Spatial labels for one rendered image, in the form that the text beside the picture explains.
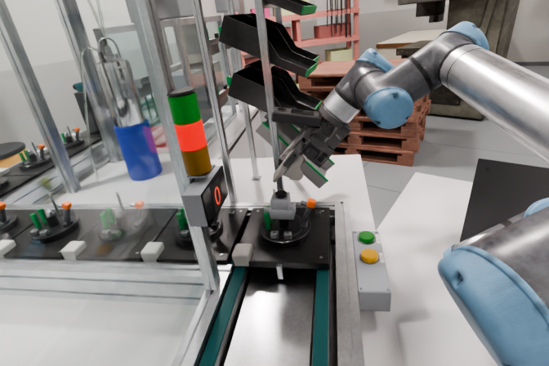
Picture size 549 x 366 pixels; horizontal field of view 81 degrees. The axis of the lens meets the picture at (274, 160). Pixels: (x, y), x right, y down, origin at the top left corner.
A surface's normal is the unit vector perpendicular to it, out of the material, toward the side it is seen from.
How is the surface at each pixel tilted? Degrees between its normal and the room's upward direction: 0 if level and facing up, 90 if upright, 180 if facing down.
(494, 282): 39
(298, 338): 0
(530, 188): 47
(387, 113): 102
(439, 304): 0
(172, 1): 90
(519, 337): 65
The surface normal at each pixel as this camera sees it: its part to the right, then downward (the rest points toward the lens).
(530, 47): -0.59, 0.39
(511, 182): -0.51, -0.32
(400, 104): 0.11, 0.58
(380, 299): -0.16, 0.42
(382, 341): -0.11, -0.91
